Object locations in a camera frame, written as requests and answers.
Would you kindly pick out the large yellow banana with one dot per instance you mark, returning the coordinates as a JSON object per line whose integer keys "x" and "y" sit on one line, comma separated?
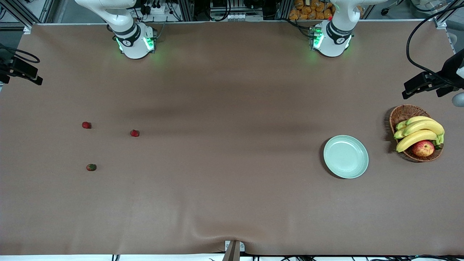
{"x": 427, "y": 126}

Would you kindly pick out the small yellow banana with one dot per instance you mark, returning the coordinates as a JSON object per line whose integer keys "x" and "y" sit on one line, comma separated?
{"x": 418, "y": 119}

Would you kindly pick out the orange fruit pile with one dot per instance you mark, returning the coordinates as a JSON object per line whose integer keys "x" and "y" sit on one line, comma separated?
{"x": 308, "y": 11}

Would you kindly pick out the aluminium frame post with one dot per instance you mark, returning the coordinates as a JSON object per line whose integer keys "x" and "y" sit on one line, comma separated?
{"x": 21, "y": 18}
{"x": 444, "y": 18}

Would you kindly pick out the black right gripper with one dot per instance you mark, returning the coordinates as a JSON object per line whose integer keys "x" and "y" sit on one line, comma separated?
{"x": 6, "y": 65}

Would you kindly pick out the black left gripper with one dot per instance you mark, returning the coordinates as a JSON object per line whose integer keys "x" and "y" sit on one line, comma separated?
{"x": 448, "y": 70}

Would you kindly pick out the brown wicker basket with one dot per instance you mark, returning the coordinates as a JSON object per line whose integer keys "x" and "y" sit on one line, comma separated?
{"x": 404, "y": 113}

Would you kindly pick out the red apple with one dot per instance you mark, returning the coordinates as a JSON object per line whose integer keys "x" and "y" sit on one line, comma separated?
{"x": 423, "y": 148}

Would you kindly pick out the white power strip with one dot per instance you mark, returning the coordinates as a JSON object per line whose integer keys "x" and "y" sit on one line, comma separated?
{"x": 156, "y": 9}

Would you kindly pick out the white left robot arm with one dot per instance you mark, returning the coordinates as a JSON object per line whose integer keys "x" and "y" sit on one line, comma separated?
{"x": 337, "y": 36}

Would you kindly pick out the white terminal block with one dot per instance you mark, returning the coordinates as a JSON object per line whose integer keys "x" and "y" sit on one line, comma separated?
{"x": 239, "y": 16}

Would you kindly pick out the brown table cloth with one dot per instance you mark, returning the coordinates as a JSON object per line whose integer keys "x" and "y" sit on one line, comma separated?
{"x": 203, "y": 203}

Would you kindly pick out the green banana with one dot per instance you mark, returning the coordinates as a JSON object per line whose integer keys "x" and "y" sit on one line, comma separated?
{"x": 400, "y": 125}
{"x": 398, "y": 134}

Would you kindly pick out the long yellow banana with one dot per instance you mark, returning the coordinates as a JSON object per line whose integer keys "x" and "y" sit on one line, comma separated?
{"x": 413, "y": 140}

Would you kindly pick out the grey metal mounting bracket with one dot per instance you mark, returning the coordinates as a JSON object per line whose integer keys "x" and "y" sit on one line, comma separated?
{"x": 232, "y": 252}

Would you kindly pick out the pale green plate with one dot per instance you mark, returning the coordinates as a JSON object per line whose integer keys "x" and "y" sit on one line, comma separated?
{"x": 346, "y": 156}

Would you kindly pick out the red and green strawberry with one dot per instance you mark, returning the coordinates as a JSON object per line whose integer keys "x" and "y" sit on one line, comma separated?
{"x": 91, "y": 167}

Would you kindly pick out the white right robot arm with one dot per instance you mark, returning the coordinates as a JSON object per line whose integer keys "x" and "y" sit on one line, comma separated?
{"x": 136, "y": 43}

